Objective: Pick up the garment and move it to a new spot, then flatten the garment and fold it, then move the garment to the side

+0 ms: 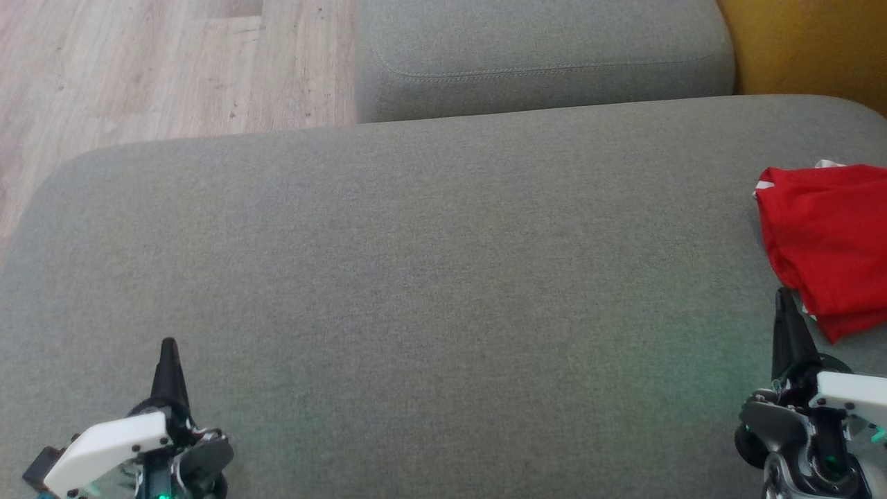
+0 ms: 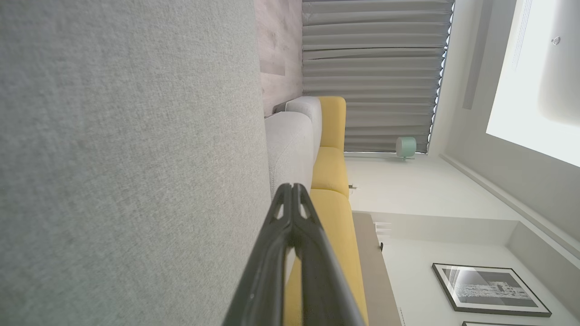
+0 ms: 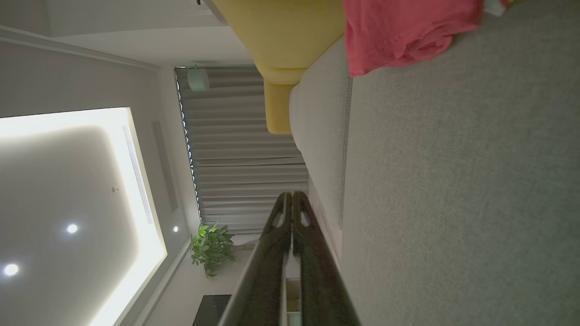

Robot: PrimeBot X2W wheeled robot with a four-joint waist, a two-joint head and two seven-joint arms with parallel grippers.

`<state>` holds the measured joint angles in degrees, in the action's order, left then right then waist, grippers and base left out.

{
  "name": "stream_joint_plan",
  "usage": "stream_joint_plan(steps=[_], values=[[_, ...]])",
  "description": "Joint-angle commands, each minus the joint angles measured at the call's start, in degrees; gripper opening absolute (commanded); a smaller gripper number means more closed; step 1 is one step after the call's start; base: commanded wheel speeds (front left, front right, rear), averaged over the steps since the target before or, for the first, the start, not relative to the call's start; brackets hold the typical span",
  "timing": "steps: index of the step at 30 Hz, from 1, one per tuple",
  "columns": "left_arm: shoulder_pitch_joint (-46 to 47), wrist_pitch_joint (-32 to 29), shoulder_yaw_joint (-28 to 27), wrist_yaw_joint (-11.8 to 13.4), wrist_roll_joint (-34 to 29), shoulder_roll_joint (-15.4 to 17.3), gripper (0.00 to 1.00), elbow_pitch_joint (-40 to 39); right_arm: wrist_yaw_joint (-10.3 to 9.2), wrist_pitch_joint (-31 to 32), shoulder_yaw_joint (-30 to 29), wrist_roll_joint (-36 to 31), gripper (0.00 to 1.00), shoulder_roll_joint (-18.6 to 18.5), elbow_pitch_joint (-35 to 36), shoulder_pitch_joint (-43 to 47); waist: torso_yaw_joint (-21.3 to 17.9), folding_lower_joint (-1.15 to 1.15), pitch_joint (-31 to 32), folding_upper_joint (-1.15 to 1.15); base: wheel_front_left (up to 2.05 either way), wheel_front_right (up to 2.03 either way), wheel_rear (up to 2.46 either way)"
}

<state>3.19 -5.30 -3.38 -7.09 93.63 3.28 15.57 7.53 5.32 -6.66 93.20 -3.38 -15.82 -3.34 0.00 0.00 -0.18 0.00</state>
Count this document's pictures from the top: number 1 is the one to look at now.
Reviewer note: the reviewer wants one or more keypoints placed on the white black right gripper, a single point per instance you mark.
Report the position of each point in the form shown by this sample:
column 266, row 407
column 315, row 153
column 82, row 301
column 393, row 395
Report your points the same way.
column 845, row 395

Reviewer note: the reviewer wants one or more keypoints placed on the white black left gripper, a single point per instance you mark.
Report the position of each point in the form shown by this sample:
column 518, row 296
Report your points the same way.
column 111, row 443

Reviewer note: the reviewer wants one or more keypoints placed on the red jersey with white trim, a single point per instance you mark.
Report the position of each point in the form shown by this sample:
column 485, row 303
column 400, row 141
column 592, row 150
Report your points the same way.
column 824, row 229

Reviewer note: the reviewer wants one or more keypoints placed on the large grey sofa seat cushion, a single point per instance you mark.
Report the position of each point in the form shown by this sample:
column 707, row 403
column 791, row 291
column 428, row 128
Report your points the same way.
column 416, row 277

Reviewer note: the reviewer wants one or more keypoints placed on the mustard yellow upholstered panel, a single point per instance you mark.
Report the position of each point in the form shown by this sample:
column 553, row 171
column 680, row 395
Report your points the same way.
column 811, row 48

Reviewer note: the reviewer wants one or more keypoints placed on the small grey sofa cushion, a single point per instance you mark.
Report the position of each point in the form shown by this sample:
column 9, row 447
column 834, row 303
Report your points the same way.
column 540, row 48

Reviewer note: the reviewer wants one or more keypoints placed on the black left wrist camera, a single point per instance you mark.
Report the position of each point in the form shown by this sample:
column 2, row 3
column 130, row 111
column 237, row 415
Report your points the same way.
column 45, row 468

